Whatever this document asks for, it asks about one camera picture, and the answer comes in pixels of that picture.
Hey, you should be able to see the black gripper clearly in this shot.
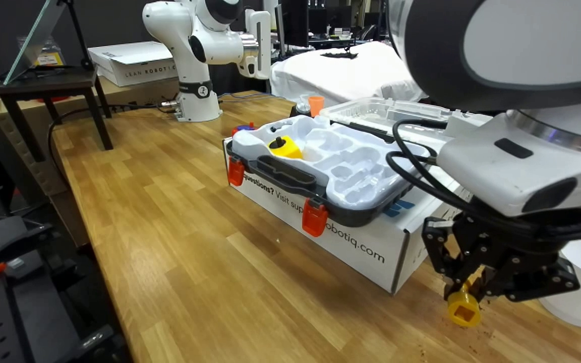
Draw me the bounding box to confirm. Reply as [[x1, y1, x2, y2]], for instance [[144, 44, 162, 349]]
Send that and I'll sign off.
[[419, 202, 581, 303]]

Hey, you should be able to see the grey plastic tool case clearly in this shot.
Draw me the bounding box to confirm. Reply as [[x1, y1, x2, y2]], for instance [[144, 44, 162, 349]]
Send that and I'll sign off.
[[227, 94, 456, 230]]

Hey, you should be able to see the small orange cup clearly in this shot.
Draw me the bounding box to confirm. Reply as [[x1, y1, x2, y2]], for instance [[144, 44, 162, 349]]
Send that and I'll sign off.
[[307, 94, 327, 117]]

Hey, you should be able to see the white cloth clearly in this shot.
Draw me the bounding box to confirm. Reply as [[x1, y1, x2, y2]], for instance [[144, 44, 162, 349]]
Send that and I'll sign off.
[[268, 40, 418, 106]]

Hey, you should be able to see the white upright panel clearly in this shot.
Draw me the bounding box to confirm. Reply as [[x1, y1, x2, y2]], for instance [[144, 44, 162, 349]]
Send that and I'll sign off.
[[247, 9, 273, 80]]

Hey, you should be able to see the long brown cardboard box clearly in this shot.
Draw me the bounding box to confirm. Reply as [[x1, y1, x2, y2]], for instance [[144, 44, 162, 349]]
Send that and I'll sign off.
[[0, 74, 181, 119]]

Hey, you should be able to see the white flat cardboard box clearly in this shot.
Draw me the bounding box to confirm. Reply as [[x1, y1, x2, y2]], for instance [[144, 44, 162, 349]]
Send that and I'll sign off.
[[88, 39, 179, 88]]

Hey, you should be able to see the black perforated breadboard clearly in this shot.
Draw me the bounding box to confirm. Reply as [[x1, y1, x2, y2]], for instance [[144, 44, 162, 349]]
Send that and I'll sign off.
[[0, 213, 116, 363]]

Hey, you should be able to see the black side table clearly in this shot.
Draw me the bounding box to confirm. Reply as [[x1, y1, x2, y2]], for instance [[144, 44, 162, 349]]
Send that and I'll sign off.
[[0, 64, 116, 163]]

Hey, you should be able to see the tilted clear panel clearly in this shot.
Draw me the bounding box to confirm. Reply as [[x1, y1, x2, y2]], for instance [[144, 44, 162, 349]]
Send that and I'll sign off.
[[3, 0, 65, 85]]

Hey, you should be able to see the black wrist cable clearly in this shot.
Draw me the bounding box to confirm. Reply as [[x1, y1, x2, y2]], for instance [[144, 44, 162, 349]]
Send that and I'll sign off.
[[384, 119, 488, 221]]

